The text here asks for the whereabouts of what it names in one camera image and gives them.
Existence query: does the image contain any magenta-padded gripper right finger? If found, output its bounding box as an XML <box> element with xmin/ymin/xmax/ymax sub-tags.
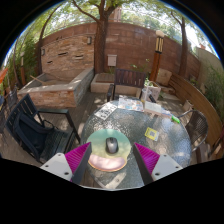
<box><xmin>132</xmin><ymin>142</ymin><xmax>184</xmax><ymax>186</ymax></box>

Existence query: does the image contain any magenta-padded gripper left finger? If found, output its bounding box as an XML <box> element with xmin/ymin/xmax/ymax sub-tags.
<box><xmin>39</xmin><ymin>141</ymin><xmax>93</xmax><ymax>186</ymax></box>

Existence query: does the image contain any grey computer mouse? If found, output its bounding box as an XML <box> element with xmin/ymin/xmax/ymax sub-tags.
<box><xmin>105</xmin><ymin>136</ymin><xmax>119</xmax><ymax>155</ymax></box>

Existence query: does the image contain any green and pink mouse pad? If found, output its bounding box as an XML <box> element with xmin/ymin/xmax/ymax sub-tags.
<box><xmin>85</xmin><ymin>128</ymin><xmax>132</xmax><ymax>173</ymax></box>

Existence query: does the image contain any black metal chair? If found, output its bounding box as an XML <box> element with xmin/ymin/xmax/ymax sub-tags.
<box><xmin>5</xmin><ymin>93</ymin><xmax>81</xmax><ymax>163</ymax></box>

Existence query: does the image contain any yellow square card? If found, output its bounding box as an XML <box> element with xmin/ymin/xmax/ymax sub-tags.
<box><xmin>144</xmin><ymin>126</ymin><xmax>160</xmax><ymax>142</ymax></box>

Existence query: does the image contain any black backpack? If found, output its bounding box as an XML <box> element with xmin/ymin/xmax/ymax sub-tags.
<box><xmin>13</xmin><ymin>113</ymin><xmax>54</xmax><ymax>158</ymax></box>

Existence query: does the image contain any bright green marker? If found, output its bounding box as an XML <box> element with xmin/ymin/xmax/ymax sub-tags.
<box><xmin>170</xmin><ymin>115</ymin><xmax>181</xmax><ymax>125</ymax></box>

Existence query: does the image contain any brown wicker chair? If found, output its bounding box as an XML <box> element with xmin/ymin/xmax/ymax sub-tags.
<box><xmin>178</xmin><ymin>109</ymin><xmax>209</xmax><ymax>153</ymax></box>

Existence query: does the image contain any blue and white book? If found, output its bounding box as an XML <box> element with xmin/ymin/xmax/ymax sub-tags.
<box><xmin>160</xmin><ymin>108</ymin><xmax>173</xmax><ymax>118</ymax></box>

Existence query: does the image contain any pale flat box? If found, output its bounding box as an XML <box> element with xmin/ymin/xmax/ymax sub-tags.
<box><xmin>152</xmin><ymin>102</ymin><xmax>163</xmax><ymax>116</ymax></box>
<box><xmin>143</xmin><ymin>100</ymin><xmax>156</xmax><ymax>115</ymax></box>

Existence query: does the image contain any raised stone bed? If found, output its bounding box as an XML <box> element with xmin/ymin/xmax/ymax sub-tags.
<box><xmin>17</xmin><ymin>67</ymin><xmax>95</xmax><ymax>108</ymax></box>

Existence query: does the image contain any curved wooden bench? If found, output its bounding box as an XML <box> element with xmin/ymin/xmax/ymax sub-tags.
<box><xmin>168</xmin><ymin>73</ymin><xmax>224</xmax><ymax>141</ymax></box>

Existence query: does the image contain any white plate with black characters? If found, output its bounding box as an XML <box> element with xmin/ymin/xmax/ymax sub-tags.
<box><xmin>94</xmin><ymin>102</ymin><xmax>118</xmax><ymax>121</ymax></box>

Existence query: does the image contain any white planter with plants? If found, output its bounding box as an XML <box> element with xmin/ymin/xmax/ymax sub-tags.
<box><xmin>143</xmin><ymin>80</ymin><xmax>162</xmax><ymax>101</ymax></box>

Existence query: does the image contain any beige stone block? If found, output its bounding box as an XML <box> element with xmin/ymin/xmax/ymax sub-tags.
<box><xmin>155</xmin><ymin>68</ymin><xmax>173</xmax><ymax>87</ymax></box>

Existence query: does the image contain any concrete square planter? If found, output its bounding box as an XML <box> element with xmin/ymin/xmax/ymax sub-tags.
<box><xmin>90</xmin><ymin>73</ymin><xmax>116</xmax><ymax>94</ymax></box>

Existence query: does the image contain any dark wooden slatted chair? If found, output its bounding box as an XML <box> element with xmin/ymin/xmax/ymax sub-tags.
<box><xmin>106</xmin><ymin>68</ymin><xmax>147</xmax><ymax>102</ymax></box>

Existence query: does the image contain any thin curved tree trunk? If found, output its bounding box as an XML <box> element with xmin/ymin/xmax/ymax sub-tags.
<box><xmin>36</xmin><ymin>6</ymin><xmax>64</xmax><ymax>75</ymax></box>

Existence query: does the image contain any slim dark tree trunk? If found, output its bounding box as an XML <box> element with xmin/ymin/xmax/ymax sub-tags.
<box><xmin>170</xmin><ymin>9</ymin><xmax>188</xmax><ymax>78</ymax></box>

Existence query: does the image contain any thick tree trunk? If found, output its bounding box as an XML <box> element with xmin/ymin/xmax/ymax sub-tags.
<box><xmin>71</xmin><ymin>0</ymin><xmax>124</xmax><ymax>75</ymax></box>

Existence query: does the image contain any wooden post lamp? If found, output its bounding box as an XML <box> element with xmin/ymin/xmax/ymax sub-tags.
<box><xmin>148</xmin><ymin>29</ymin><xmax>165</xmax><ymax>83</ymax></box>

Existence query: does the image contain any grey wall box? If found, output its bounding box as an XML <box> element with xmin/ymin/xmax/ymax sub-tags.
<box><xmin>107</xmin><ymin>54</ymin><xmax>118</xmax><ymax>68</ymax></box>

